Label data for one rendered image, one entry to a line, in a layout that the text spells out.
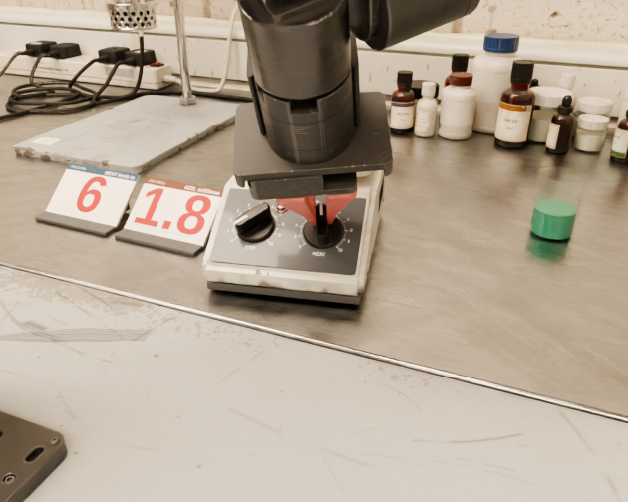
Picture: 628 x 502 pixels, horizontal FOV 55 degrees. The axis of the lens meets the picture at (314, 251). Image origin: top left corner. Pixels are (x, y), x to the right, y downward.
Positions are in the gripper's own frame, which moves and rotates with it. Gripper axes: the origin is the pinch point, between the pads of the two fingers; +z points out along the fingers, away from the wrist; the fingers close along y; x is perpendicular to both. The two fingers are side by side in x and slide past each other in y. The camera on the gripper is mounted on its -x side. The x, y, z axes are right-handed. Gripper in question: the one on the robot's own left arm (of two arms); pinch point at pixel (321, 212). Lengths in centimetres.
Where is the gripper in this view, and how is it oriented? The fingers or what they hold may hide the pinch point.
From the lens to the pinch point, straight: 47.1
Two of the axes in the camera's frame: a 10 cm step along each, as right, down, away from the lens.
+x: 0.3, 8.5, -5.3
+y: -10.0, 0.7, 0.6
